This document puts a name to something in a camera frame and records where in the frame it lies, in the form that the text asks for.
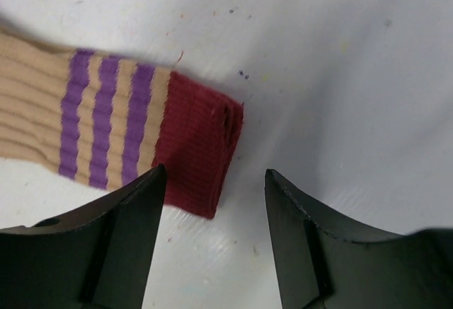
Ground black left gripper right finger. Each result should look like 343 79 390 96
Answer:
265 169 452 308

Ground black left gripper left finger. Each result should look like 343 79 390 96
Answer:
1 165 167 308

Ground tan maroon purple-striped sock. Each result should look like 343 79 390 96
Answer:
1 30 243 219

